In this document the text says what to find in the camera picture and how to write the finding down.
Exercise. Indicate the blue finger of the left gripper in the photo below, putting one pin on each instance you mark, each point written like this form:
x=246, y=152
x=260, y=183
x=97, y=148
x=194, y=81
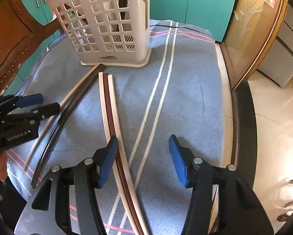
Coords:
x=38, y=114
x=26, y=101

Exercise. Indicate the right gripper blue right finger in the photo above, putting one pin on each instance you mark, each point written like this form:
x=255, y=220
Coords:
x=182, y=158

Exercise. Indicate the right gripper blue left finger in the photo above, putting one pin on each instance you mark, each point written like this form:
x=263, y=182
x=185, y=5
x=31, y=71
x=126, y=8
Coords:
x=105, y=159

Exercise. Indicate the cream textured chopstick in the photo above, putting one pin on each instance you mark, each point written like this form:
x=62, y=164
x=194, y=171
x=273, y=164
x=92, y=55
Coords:
x=124, y=180

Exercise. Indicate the dark brown chopstick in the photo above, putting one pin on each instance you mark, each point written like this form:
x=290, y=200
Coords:
x=63, y=124

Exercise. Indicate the teal kitchen cabinets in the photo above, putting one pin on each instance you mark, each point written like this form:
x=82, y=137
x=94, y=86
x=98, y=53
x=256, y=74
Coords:
x=185, y=2

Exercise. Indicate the person's left hand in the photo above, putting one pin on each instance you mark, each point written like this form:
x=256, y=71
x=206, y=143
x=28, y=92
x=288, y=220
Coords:
x=3, y=166

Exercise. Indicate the carved wooden chair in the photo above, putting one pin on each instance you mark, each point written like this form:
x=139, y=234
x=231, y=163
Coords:
x=20, y=36

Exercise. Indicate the white plastic utensil basket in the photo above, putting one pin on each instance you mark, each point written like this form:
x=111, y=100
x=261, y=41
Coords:
x=109, y=32

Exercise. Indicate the silver refrigerator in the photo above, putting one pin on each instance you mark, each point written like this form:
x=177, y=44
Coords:
x=278, y=63

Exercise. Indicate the glass wooden door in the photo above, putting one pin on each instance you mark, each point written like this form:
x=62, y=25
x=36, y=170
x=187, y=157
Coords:
x=253, y=27

